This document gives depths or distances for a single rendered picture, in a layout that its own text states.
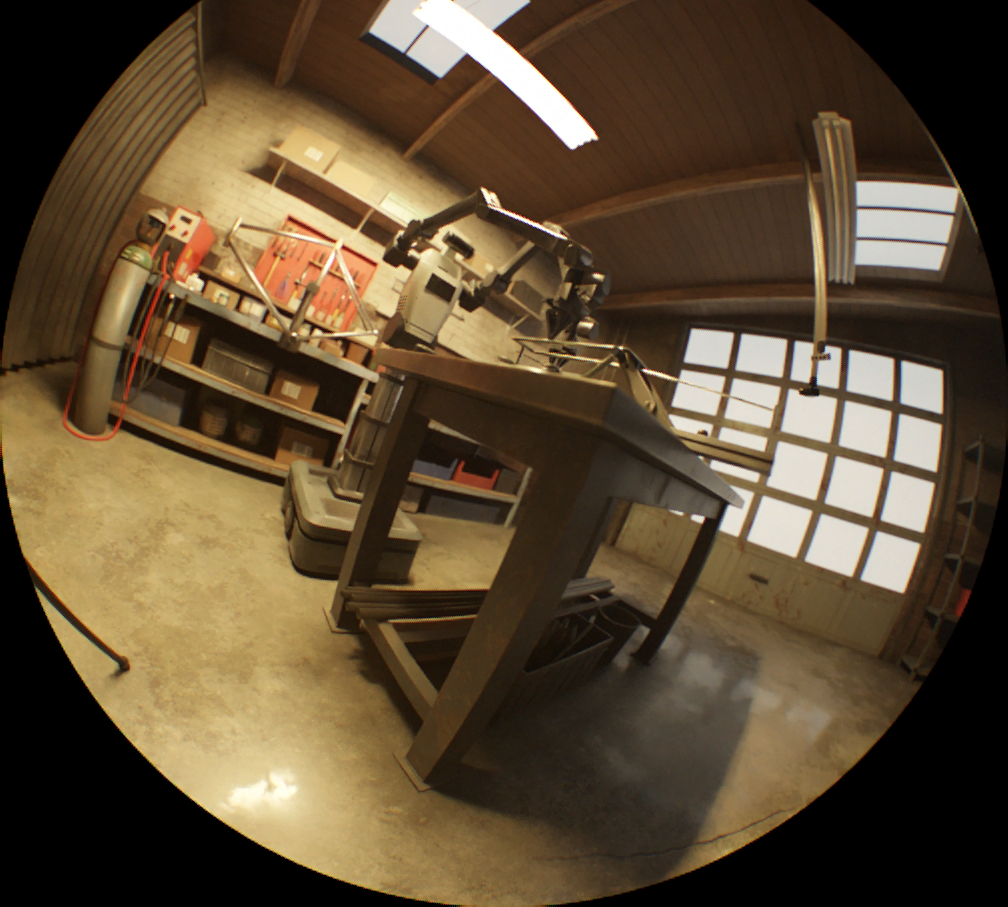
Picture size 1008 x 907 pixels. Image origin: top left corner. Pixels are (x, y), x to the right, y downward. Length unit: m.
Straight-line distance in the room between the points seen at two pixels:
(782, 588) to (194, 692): 3.81
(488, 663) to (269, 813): 0.56
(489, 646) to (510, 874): 0.57
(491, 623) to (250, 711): 0.63
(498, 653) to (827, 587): 3.42
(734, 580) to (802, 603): 0.78
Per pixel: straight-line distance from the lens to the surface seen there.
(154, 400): 2.14
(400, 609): 0.98
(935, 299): 3.98
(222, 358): 2.00
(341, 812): 0.85
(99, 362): 1.95
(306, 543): 1.32
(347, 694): 1.02
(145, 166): 3.07
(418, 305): 1.46
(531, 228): 1.03
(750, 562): 3.66
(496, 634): 0.56
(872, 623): 3.95
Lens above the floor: 0.80
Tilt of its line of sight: 4 degrees up
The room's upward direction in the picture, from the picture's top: 22 degrees clockwise
